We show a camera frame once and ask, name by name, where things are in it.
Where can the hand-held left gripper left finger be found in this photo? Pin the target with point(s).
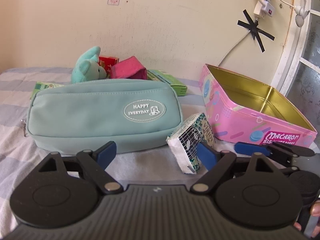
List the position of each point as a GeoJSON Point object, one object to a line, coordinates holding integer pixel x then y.
{"type": "Point", "coordinates": [107, 153]}

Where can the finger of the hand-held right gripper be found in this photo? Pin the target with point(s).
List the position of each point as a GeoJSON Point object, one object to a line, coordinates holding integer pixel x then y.
{"type": "Point", "coordinates": [250, 148]}

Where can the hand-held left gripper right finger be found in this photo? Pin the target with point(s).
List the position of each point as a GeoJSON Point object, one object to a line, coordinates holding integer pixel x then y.
{"type": "Point", "coordinates": [206, 155]}

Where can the patterned tissue packet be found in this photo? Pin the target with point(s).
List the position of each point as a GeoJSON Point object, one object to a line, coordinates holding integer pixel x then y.
{"type": "Point", "coordinates": [185, 140]}

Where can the pink tin box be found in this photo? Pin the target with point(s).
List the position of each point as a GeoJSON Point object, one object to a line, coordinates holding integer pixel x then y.
{"type": "Point", "coordinates": [225, 120]}

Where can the teal plush toy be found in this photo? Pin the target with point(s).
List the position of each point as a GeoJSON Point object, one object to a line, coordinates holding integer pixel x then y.
{"type": "Point", "coordinates": [85, 70]}

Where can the magenta cardboard box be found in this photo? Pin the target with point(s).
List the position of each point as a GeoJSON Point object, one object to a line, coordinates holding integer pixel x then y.
{"type": "Point", "coordinates": [127, 67]}

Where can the small green cardboard box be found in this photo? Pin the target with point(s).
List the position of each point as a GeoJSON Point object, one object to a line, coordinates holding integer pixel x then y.
{"type": "Point", "coordinates": [41, 87]}

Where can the person's right hand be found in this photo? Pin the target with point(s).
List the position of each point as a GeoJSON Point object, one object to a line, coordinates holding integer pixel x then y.
{"type": "Point", "coordinates": [315, 208]}

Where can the teal fabric pencil pouch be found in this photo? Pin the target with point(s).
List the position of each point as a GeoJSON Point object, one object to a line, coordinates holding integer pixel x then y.
{"type": "Point", "coordinates": [87, 115]}

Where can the green box with blue picture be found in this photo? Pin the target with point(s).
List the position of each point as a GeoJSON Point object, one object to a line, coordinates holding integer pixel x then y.
{"type": "Point", "coordinates": [170, 81]}

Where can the red cardboard box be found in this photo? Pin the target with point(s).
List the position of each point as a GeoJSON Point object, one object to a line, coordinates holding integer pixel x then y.
{"type": "Point", "coordinates": [107, 62]}

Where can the striped bed sheet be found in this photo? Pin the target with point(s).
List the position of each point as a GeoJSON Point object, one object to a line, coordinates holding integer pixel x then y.
{"type": "Point", "coordinates": [15, 105]}

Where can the white framed frosted window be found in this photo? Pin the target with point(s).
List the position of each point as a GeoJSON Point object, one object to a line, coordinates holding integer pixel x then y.
{"type": "Point", "coordinates": [297, 55]}

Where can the black tape cross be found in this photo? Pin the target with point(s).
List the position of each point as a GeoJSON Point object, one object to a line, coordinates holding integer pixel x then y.
{"type": "Point", "coordinates": [257, 33]}

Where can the white power strip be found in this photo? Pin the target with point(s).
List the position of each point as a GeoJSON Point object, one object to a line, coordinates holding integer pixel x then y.
{"type": "Point", "coordinates": [261, 5]}

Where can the white adapter with red switch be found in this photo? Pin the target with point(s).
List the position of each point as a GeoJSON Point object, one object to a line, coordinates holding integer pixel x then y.
{"type": "Point", "coordinates": [268, 9]}

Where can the white wall hook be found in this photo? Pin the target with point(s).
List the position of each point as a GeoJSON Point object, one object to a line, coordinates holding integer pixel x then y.
{"type": "Point", "coordinates": [301, 15]}

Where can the small wall sticker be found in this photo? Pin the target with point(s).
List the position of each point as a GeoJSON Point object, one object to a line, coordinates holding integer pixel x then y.
{"type": "Point", "coordinates": [113, 1]}

